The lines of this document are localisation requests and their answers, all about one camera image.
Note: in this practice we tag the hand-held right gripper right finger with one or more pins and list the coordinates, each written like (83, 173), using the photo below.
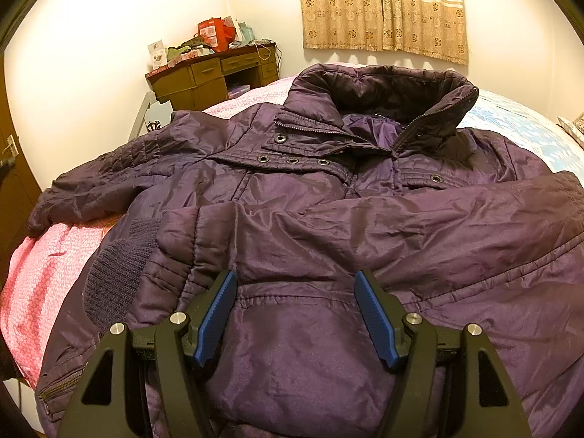
(375, 321)

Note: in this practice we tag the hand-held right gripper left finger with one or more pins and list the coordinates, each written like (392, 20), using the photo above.
(215, 317)

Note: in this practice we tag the purple padded jacket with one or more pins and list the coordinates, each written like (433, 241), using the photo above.
(296, 237)

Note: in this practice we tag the pink patterned blanket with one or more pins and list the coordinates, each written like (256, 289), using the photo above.
(45, 273)

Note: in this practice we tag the white paper bag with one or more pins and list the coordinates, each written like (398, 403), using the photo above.
(157, 118)

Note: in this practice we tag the clear plastic storage box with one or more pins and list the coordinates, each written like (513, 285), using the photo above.
(238, 91)

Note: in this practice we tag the blue polka dot blanket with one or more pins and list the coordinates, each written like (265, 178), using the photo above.
(515, 118)

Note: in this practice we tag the green cloth pile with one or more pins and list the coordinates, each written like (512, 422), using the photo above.
(187, 51)

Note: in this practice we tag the white card box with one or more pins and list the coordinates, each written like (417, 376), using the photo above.
(157, 54)

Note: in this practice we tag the patterned pillow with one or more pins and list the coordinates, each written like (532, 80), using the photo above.
(574, 127)

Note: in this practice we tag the red bag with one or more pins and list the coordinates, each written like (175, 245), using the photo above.
(214, 34)

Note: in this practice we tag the wooden door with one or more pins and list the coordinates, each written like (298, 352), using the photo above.
(18, 114)

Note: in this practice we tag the pale green bag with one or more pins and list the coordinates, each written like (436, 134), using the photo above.
(245, 32)

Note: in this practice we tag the beige patterned curtain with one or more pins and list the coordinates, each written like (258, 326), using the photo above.
(365, 9)

